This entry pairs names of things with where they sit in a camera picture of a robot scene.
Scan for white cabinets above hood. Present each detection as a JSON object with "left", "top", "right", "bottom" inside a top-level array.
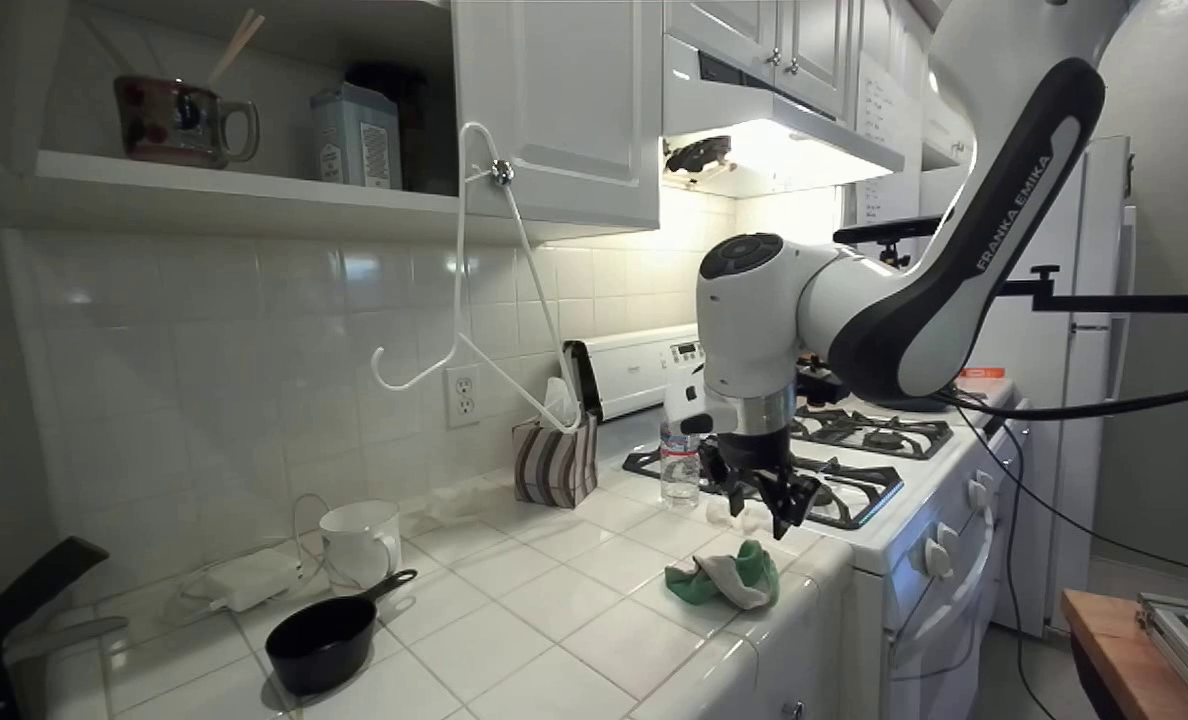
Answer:
[{"left": 664, "top": 0, "right": 984, "bottom": 226}]

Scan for dark box on shelf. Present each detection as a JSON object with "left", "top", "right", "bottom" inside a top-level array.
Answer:
[{"left": 347, "top": 58, "right": 459, "bottom": 201}]

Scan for wooden work table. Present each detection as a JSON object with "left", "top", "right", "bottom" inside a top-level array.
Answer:
[{"left": 1056, "top": 588, "right": 1188, "bottom": 720}]

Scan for white closed cabinet door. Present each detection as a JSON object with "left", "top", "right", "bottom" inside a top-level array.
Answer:
[{"left": 446, "top": 0, "right": 666, "bottom": 231}]

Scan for white refrigerator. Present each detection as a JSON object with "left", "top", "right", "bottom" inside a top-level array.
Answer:
[{"left": 984, "top": 134, "right": 1143, "bottom": 641}]

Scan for white ceramic mug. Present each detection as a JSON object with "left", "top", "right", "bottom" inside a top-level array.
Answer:
[{"left": 315, "top": 499, "right": 408, "bottom": 592}]

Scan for white wall outlet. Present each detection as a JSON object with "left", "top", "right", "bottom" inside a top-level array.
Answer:
[{"left": 441, "top": 364, "right": 486, "bottom": 433}]

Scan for black horizontal mount rod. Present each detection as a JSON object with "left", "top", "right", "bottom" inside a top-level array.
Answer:
[{"left": 996, "top": 262, "right": 1188, "bottom": 319}]

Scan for small black pan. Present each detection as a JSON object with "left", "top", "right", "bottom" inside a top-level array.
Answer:
[{"left": 259, "top": 563, "right": 424, "bottom": 700}]

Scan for thick black cable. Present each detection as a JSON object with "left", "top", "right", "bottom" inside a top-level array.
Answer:
[{"left": 946, "top": 371, "right": 1188, "bottom": 428}]

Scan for white cabinet shelf board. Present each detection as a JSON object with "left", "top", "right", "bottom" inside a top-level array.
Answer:
[{"left": 29, "top": 144, "right": 486, "bottom": 249}]

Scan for clear plastic water bottle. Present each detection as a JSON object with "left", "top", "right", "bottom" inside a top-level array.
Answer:
[{"left": 655, "top": 418, "right": 707, "bottom": 514}]

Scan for green and grey cloth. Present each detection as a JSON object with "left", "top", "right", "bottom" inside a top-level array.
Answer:
[{"left": 660, "top": 537, "right": 782, "bottom": 618}]

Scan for white flat plastic item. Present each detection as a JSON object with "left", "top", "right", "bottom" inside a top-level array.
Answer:
[{"left": 195, "top": 537, "right": 315, "bottom": 619}]

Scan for white range hood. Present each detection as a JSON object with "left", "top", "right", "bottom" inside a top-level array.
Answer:
[{"left": 660, "top": 32, "right": 911, "bottom": 206}]

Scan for white hook stand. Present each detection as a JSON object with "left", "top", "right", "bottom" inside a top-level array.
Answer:
[{"left": 366, "top": 118, "right": 583, "bottom": 441}]

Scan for white gas stove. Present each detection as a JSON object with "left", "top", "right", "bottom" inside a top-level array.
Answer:
[{"left": 558, "top": 319, "right": 1029, "bottom": 720}]

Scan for dark patterned mug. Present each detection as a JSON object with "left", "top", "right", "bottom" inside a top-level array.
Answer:
[{"left": 111, "top": 71, "right": 268, "bottom": 174}]

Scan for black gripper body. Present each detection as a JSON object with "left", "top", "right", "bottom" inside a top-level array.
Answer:
[{"left": 693, "top": 428, "right": 810, "bottom": 504}]

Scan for thin black cable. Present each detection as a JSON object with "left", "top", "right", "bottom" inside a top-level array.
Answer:
[{"left": 951, "top": 406, "right": 1188, "bottom": 581}]

